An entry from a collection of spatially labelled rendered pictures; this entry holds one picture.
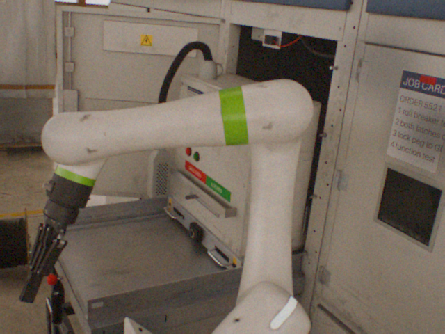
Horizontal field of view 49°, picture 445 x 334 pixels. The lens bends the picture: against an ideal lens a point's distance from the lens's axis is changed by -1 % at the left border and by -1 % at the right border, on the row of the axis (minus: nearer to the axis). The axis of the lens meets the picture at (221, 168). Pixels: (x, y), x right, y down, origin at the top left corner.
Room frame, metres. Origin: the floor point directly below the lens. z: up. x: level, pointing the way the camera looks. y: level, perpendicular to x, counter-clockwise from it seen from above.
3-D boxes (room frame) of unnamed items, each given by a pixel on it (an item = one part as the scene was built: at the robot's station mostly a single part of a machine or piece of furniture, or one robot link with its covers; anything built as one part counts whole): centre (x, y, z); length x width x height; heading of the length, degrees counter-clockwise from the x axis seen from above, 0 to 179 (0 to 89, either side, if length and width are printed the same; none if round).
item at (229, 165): (1.51, 0.05, 1.15); 0.48 x 0.01 x 0.48; 31
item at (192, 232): (1.50, 0.07, 0.90); 0.06 x 0.03 x 0.05; 31
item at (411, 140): (1.09, -0.43, 1.43); 0.15 x 0.01 x 0.21; 31
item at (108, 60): (1.91, 0.34, 1.21); 0.63 x 0.07 x 0.74; 95
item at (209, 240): (1.52, 0.04, 0.90); 0.54 x 0.05 x 0.06; 31
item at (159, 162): (1.66, 0.22, 1.04); 0.08 x 0.05 x 0.17; 121
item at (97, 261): (1.45, 0.16, 0.82); 0.68 x 0.62 x 0.06; 121
